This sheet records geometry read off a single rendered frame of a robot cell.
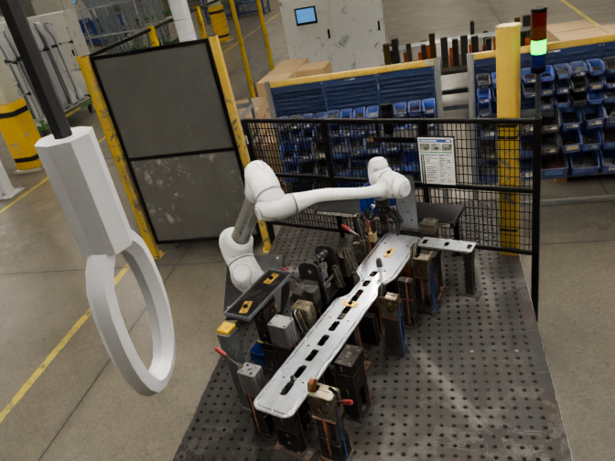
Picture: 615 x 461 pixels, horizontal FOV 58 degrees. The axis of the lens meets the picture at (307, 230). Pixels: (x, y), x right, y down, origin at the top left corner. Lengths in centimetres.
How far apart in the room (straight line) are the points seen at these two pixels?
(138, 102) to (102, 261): 493
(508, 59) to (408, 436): 184
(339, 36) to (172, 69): 491
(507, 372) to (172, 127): 349
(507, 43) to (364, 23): 642
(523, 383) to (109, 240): 253
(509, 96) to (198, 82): 267
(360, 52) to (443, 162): 627
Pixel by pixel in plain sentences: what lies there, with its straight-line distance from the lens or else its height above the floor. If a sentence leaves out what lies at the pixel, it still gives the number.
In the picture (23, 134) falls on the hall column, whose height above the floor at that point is 62.
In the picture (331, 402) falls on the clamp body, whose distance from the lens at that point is 214.
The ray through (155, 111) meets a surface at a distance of 507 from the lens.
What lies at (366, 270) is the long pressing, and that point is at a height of 100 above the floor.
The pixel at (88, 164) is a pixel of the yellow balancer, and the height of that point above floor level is 252.
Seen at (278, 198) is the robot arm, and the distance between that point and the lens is 255.
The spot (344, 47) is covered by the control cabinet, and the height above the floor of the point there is 86.
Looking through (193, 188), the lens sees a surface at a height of 70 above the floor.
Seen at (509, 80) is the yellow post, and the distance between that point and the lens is 305.
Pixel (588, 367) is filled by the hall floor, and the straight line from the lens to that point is 382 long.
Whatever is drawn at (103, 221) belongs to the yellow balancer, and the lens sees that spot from 19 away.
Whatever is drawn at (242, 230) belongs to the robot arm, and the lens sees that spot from 291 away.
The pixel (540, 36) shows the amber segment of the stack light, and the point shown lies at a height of 196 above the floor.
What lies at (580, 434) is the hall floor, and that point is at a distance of 345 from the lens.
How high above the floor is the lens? 257
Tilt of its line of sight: 28 degrees down
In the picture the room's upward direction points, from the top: 12 degrees counter-clockwise
